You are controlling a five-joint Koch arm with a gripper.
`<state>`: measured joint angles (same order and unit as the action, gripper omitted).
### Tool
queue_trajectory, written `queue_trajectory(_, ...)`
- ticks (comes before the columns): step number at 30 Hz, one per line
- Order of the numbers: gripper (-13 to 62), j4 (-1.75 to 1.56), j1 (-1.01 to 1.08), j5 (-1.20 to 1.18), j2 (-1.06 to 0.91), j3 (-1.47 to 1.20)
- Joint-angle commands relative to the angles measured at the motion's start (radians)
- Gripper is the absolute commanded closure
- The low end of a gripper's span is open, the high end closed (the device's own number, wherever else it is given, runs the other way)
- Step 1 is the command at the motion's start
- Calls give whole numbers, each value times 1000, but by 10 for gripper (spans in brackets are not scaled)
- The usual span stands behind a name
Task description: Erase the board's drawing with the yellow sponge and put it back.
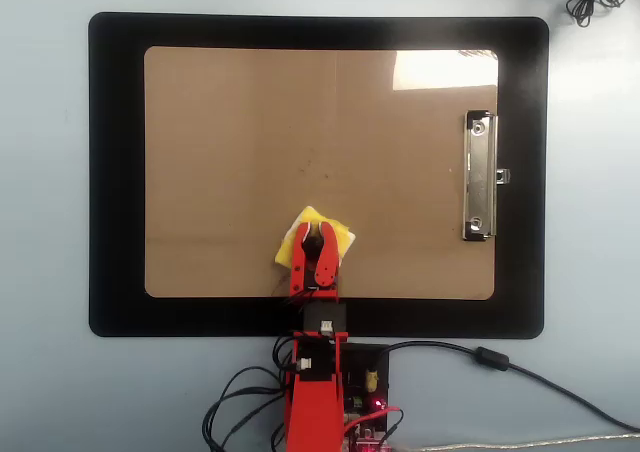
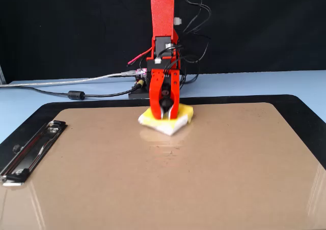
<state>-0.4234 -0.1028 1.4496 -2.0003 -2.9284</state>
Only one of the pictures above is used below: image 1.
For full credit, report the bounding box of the coiled black cable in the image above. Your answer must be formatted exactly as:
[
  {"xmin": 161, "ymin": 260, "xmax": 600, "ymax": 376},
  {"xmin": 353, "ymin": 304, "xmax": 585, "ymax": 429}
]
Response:
[{"xmin": 565, "ymin": 0, "xmax": 633, "ymax": 28}]

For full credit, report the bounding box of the brown glossy clipboard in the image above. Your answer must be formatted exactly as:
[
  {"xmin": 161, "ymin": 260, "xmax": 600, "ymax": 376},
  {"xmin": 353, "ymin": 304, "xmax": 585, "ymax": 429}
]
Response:
[{"xmin": 143, "ymin": 45, "xmax": 501, "ymax": 302}]

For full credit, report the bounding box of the controller board with LED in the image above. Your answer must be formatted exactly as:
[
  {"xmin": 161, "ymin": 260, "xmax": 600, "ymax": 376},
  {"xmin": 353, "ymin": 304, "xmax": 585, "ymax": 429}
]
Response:
[{"xmin": 343, "ymin": 366, "xmax": 397, "ymax": 452}]

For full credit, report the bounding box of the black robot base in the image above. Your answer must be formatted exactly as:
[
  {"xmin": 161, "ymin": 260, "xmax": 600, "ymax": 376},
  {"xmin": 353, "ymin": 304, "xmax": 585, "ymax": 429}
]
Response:
[{"xmin": 341, "ymin": 342, "xmax": 392, "ymax": 452}]

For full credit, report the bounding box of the silver metal clipboard clip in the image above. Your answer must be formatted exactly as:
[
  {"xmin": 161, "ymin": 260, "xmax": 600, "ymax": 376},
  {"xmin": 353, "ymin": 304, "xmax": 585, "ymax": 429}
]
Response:
[{"xmin": 460, "ymin": 109, "xmax": 512, "ymax": 244}]

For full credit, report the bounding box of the red wire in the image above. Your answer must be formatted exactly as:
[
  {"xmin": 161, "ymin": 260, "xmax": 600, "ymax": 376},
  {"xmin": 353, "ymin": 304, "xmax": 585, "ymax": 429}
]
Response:
[{"xmin": 341, "ymin": 405, "xmax": 404, "ymax": 446}]

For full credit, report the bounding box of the silver braided USB cable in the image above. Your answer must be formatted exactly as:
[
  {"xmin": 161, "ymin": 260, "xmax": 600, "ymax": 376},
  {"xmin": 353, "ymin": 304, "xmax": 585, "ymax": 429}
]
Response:
[{"xmin": 389, "ymin": 432, "xmax": 640, "ymax": 452}]

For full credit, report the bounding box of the black power cable with ferrite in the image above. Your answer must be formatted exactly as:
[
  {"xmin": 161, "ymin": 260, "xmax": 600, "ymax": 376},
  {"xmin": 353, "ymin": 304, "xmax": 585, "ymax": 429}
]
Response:
[{"xmin": 372, "ymin": 340, "xmax": 640, "ymax": 434}]

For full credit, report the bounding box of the black rubber mat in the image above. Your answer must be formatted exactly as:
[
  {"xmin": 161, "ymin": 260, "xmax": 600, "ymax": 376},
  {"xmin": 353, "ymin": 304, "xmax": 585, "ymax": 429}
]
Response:
[{"xmin": 87, "ymin": 11, "xmax": 551, "ymax": 339}]

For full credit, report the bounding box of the black servo wire bundle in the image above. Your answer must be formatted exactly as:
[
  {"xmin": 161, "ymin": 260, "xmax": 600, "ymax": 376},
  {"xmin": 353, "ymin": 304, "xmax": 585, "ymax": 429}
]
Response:
[{"xmin": 201, "ymin": 332, "xmax": 297, "ymax": 452}]

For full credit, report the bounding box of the yellow white sponge black knob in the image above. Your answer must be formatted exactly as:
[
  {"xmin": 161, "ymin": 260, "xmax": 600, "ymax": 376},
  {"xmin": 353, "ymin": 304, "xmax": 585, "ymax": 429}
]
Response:
[{"xmin": 273, "ymin": 204, "xmax": 359, "ymax": 270}]

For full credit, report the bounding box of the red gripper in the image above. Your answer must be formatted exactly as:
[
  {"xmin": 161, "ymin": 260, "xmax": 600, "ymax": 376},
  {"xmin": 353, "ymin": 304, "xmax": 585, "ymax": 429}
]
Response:
[{"xmin": 287, "ymin": 221, "xmax": 344, "ymax": 305}]

